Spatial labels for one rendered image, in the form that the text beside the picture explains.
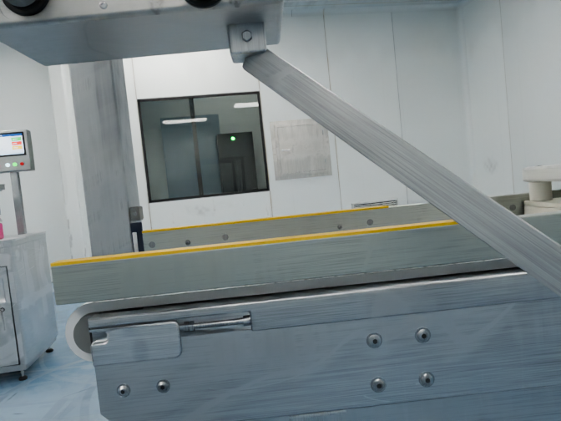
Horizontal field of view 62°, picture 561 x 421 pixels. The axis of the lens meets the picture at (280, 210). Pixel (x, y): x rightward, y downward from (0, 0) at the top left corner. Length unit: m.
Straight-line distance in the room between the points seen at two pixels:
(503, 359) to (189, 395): 0.26
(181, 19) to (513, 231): 0.27
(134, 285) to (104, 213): 0.31
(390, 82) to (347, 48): 0.66
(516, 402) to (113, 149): 0.56
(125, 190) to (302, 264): 0.37
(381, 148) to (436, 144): 5.88
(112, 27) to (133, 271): 0.19
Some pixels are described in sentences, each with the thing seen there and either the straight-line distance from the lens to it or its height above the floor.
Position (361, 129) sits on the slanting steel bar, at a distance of 0.35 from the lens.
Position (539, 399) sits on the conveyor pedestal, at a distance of 0.52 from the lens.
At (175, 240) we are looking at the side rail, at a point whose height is 0.84.
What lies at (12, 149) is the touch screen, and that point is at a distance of 3.23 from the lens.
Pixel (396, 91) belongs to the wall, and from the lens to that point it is 6.08.
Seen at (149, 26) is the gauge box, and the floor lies 1.03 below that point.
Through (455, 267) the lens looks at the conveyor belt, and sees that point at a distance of 0.43.
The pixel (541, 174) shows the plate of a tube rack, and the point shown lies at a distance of 0.69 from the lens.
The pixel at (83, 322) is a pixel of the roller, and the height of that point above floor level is 0.80.
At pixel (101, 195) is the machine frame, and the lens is 0.70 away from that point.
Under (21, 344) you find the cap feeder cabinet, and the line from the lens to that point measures 2.92.
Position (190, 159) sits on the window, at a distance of 5.49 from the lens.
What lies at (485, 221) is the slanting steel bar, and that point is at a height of 0.86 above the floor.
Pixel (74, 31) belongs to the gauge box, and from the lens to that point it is 0.41.
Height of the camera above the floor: 0.90
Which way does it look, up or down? 3 degrees down
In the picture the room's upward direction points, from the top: 6 degrees counter-clockwise
